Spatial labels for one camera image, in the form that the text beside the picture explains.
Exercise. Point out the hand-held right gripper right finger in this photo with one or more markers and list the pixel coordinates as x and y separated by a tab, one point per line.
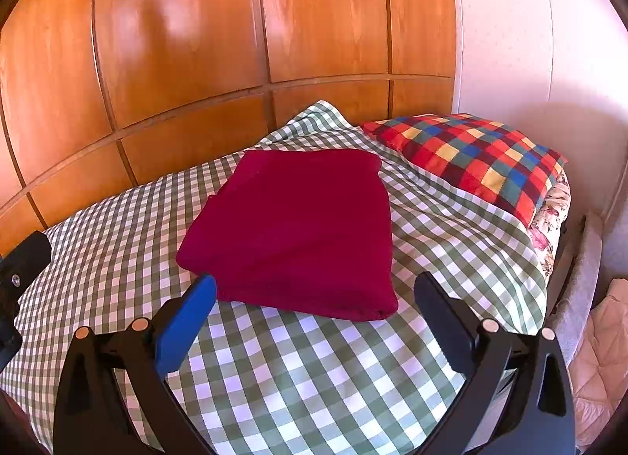
444	322

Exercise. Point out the floral pillow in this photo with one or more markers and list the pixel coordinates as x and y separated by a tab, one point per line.
552	219

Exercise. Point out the dark red cloth garment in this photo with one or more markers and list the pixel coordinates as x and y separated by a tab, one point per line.
294	229

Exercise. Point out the green checkered bed sheet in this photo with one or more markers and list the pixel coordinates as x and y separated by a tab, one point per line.
319	376

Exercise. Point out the multicoloured checked pillow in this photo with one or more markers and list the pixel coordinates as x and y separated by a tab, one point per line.
471	160

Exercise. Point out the pale pink quilt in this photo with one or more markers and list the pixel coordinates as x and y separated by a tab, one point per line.
603	366

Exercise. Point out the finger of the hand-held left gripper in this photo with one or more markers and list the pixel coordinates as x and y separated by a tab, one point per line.
22	268

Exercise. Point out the grey padded bed frame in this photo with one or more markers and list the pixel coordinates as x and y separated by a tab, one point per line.
584	278

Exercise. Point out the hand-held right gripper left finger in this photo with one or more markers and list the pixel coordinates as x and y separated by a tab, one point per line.
184	327

